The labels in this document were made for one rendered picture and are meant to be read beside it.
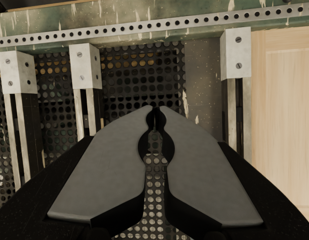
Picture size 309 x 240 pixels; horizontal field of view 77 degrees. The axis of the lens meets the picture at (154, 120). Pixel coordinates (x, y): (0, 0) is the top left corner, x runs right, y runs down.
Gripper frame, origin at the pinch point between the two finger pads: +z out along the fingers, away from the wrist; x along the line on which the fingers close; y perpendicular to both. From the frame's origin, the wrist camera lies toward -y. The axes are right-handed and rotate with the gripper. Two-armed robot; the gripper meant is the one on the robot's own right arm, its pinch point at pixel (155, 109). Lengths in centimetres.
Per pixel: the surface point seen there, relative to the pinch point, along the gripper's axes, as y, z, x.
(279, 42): 2, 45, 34
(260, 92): 14, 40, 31
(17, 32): 4, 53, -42
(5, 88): 19, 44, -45
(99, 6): -4, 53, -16
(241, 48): 2.8, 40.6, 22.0
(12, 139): 33, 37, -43
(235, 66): 7.1, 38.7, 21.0
